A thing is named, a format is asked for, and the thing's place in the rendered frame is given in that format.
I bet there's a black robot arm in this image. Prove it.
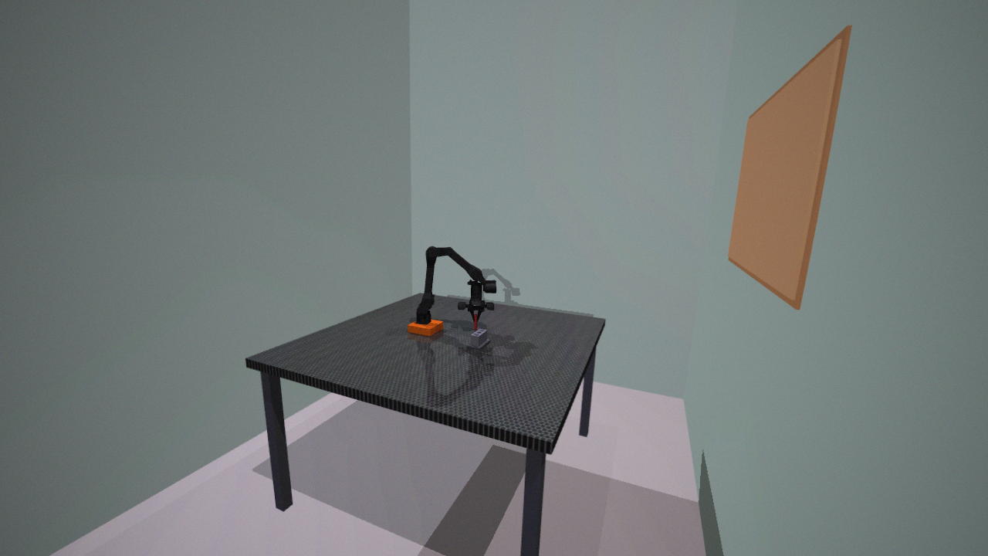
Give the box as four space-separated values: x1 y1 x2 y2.
415 246 496 325

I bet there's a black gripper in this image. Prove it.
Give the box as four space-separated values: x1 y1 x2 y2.
458 293 494 322

